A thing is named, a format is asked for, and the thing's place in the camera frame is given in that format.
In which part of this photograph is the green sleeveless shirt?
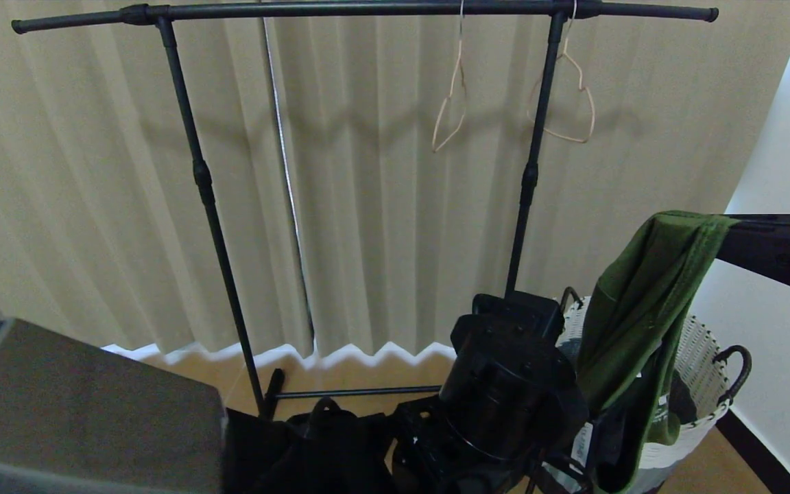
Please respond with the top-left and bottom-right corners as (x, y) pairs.
(570, 211), (739, 493)

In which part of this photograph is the pink clothes hanger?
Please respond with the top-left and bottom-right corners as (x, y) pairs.
(527, 0), (597, 145)
(431, 0), (468, 154)

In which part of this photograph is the white laundry basket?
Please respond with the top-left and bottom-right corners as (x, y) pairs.
(556, 287), (753, 494)

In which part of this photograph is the black clothes rack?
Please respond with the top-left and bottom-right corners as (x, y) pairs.
(11, 0), (720, 421)

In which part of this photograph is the beige curtain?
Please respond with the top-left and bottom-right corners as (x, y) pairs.
(0, 0), (790, 359)

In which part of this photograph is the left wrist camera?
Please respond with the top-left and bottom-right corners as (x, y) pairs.
(470, 292), (566, 347)

